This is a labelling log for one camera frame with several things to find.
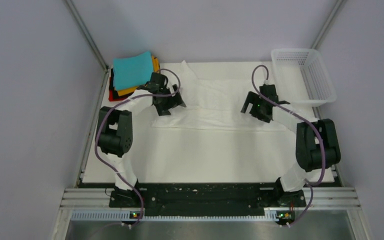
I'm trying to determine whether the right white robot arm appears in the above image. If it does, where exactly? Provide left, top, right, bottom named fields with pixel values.
left=241, top=84, right=341, bottom=206

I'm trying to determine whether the white t shirt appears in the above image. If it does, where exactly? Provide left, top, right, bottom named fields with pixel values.
left=151, top=60, right=286, bottom=132

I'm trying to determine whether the folded black t shirt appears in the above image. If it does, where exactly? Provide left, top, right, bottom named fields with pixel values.
left=108, top=69, right=116, bottom=91

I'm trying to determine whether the folded red t shirt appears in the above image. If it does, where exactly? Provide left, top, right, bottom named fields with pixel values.
left=108, top=90, right=135, bottom=102

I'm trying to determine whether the white slotted cable duct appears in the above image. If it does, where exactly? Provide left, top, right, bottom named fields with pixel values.
left=70, top=210, right=292, bottom=222

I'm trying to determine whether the aluminium frame rail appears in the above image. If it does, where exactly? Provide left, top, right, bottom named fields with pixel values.
left=60, top=187, right=361, bottom=210

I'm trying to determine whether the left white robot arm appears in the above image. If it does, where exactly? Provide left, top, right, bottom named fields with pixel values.
left=93, top=68, right=186, bottom=207

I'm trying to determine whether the folded cyan t shirt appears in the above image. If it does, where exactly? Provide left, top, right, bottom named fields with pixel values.
left=112, top=51, right=154, bottom=91

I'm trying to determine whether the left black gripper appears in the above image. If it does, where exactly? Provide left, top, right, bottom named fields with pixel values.
left=154, top=83, right=185, bottom=116

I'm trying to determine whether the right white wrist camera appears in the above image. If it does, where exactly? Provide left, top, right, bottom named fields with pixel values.
left=263, top=79, right=271, bottom=86

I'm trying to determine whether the white plastic basket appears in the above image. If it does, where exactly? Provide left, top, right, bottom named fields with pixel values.
left=271, top=48, right=337, bottom=107

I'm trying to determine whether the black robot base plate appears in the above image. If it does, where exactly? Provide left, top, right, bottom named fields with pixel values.
left=109, top=183, right=307, bottom=217

